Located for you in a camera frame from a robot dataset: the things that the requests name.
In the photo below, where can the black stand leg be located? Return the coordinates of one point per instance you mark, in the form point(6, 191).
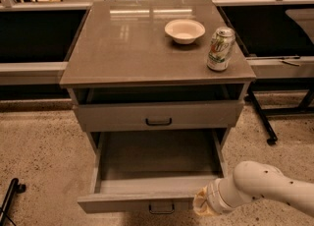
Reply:
point(15, 187)
point(272, 139)

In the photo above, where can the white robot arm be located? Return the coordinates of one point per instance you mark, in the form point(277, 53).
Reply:
point(249, 182)

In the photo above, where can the grey drawer cabinet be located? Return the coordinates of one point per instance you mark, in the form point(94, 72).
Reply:
point(124, 56)

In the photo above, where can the green white soda can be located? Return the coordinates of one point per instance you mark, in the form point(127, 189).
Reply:
point(221, 47)

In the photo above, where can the grey top drawer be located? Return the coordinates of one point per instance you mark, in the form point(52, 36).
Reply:
point(158, 116)

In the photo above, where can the grey drawer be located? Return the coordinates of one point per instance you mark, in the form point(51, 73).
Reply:
point(158, 116)
point(155, 171)

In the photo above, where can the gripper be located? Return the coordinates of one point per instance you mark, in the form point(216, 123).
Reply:
point(213, 195)

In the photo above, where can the black stand leg right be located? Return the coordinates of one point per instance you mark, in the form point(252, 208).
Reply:
point(272, 139)

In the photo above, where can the black stand leg left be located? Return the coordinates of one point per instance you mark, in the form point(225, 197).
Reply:
point(15, 187)

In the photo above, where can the white ceramic bowl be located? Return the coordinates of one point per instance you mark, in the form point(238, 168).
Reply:
point(184, 31)

